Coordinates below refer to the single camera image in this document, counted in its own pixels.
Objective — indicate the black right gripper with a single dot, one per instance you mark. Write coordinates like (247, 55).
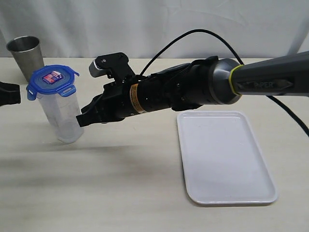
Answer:
(112, 105)

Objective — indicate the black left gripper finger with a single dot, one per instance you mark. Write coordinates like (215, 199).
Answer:
(9, 94)

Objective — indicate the tall translucent plastic container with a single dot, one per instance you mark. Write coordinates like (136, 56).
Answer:
(61, 109)

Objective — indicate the blue plastic snap lid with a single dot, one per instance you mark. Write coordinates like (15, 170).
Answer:
(50, 80)

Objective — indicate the stainless steel cup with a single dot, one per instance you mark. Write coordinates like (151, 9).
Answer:
(26, 51)

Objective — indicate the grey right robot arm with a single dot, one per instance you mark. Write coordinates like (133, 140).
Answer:
(190, 85)

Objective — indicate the white backdrop curtain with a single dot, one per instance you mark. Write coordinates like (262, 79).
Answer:
(140, 28)

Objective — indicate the white rectangular tray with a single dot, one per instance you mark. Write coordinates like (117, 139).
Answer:
(222, 161)

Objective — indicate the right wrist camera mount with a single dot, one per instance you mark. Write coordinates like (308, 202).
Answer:
(115, 66)

